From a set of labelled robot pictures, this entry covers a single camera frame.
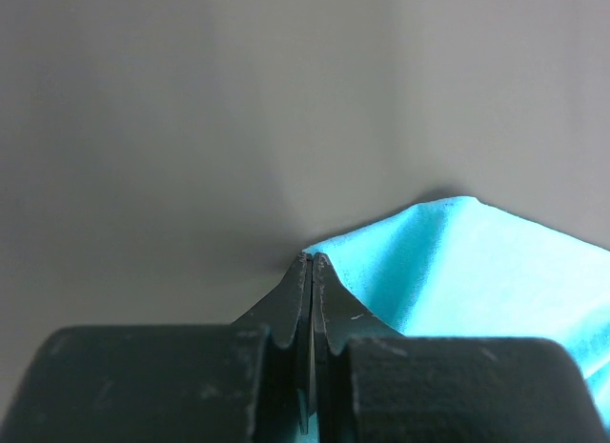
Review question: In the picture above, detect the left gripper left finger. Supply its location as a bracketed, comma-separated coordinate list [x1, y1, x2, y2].
[234, 253, 313, 436]

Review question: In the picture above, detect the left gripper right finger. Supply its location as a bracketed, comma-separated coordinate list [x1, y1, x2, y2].
[312, 252, 400, 442]

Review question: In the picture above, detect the bright cyan t shirt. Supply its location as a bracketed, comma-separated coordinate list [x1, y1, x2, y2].
[308, 196, 609, 419]

